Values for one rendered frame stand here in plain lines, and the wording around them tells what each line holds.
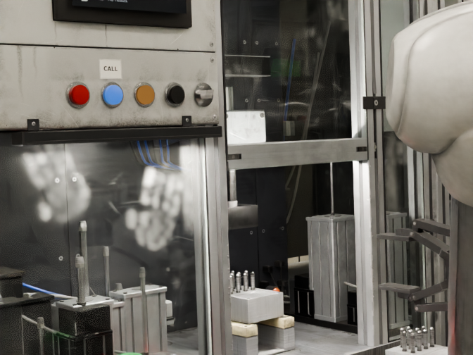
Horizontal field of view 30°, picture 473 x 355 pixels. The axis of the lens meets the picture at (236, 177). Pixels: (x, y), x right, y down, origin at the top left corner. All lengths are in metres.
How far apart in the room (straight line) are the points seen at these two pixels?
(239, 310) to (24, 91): 0.69
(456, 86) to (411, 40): 0.06
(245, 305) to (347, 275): 0.34
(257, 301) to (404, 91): 1.05
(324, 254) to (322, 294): 0.09
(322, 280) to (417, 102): 1.28
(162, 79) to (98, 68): 0.12
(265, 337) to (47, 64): 0.79
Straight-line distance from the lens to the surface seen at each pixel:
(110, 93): 1.38
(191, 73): 1.48
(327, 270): 1.99
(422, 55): 0.76
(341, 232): 1.99
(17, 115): 1.31
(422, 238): 1.47
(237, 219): 1.79
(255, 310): 1.76
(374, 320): 1.84
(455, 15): 0.78
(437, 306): 1.47
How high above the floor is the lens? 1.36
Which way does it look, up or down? 3 degrees down
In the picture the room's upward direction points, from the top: 2 degrees counter-clockwise
